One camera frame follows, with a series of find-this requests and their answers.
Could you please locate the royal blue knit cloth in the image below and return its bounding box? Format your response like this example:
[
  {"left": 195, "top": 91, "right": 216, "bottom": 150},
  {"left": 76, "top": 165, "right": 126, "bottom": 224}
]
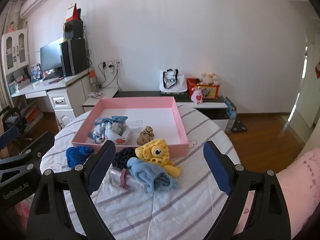
[{"left": 66, "top": 146, "right": 94, "bottom": 168}]

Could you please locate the dark navy crochet scrunchie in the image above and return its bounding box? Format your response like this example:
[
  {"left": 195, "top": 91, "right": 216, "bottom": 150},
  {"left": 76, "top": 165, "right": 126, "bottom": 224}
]
[{"left": 112, "top": 147, "right": 136, "bottom": 170}]

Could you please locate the blue patterned drawstring pouch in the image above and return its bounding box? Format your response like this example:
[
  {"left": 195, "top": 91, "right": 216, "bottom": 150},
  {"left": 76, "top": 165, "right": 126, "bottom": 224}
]
[{"left": 88, "top": 115, "right": 131, "bottom": 145}]

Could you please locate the light blue fleece hat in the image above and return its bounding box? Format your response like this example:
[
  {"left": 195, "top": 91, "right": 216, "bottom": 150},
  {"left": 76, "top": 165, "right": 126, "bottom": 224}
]
[{"left": 127, "top": 157, "right": 179, "bottom": 192}]

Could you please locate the tan stocking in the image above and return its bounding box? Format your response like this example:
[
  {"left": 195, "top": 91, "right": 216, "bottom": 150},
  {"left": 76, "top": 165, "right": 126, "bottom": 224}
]
[{"left": 137, "top": 126, "right": 154, "bottom": 146}]

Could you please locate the yellow crochet hat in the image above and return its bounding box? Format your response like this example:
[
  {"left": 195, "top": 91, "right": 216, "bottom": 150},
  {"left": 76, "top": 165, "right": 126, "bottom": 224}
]
[{"left": 135, "top": 139, "right": 181, "bottom": 178}]

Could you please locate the black office chair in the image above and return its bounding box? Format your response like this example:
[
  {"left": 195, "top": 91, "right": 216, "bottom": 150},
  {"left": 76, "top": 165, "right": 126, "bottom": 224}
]
[{"left": 1, "top": 106, "right": 27, "bottom": 142}]

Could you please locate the white desk with drawers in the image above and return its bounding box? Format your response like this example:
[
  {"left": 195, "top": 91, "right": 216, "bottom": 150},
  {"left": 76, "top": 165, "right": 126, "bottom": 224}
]
[{"left": 12, "top": 69, "right": 91, "bottom": 129}]

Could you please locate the white striped quilted tablecloth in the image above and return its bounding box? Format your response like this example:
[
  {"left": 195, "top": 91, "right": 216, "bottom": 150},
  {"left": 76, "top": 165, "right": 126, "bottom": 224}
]
[{"left": 39, "top": 102, "right": 256, "bottom": 240}]

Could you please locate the black computer monitor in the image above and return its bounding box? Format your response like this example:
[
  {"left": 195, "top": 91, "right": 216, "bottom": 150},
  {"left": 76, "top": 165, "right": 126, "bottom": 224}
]
[{"left": 40, "top": 38, "right": 63, "bottom": 72}]

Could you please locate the small patterned pouch on shelf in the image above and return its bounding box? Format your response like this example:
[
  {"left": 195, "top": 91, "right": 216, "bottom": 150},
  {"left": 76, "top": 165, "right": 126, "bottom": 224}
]
[{"left": 88, "top": 92, "right": 103, "bottom": 99}]

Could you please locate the white glass door cabinet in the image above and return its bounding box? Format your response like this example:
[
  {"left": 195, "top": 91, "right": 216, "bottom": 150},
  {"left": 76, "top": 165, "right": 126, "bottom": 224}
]
[{"left": 1, "top": 29, "right": 29, "bottom": 76}]

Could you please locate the black computer tower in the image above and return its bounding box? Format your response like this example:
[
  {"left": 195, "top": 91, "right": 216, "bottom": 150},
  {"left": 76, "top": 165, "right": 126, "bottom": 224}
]
[{"left": 60, "top": 38, "right": 88, "bottom": 77}]

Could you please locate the pink shallow cardboard box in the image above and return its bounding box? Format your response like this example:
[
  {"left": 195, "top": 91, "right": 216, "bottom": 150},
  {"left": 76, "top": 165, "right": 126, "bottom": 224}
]
[{"left": 72, "top": 96, "right": 189, "bottom": 159}]

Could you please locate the black box on tower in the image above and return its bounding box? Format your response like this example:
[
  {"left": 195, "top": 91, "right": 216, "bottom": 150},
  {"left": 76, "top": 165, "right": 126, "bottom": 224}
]
[{"left": 63, "top": 20, "right": 84, "bottom": 40}]

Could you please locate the black white tv bench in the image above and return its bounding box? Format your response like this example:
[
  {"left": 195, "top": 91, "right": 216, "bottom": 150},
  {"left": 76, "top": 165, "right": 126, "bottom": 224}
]
[{"left": 82, "top": 87, "right": 230, "bottom": 131}]

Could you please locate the white tote bag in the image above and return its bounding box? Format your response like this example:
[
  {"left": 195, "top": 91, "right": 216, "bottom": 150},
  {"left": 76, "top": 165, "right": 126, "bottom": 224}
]
[{"left": 159, "top": 69, "right": 188, "bottom": 93}]

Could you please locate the pink plush toy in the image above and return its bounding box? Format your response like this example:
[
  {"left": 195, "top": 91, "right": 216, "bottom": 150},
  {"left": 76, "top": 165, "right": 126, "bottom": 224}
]
[{"left": 190, "top": 87, "right": 203, "bottom": 105}]

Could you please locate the orange toy storage box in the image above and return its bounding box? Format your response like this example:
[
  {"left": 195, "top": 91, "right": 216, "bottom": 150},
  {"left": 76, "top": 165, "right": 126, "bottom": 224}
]
[{"left": 187, "top": 78, "right": 220, "bottom": 100}]

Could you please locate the cream plush sheep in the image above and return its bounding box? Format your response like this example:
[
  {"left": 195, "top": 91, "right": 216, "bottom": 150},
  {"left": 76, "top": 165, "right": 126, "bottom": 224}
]
[{"left": 199, "top": 73, "right": 218, "bottom": 86}]

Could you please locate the wall power outlet strip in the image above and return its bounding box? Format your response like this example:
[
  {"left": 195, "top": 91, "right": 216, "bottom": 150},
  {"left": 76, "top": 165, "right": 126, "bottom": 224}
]
[{"left": 103, "top": 59, "right": 123, "bottom": 67}]

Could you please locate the white wall air conditioner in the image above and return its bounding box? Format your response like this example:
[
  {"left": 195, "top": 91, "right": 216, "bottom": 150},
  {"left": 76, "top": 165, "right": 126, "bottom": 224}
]
[{"left": 20, "top": 0, "right": 48, "bottom": 19}]

